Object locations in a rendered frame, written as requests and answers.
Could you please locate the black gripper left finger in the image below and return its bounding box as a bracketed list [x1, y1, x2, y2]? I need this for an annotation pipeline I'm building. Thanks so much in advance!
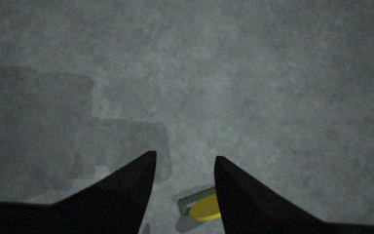
[0, 151, 157, 234]

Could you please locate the gold coin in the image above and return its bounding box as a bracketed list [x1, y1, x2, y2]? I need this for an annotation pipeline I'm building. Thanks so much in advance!
[189, 193, 221, 220]

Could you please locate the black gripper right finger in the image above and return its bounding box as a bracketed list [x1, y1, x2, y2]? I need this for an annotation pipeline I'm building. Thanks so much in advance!
[214, 156, 374, 234]

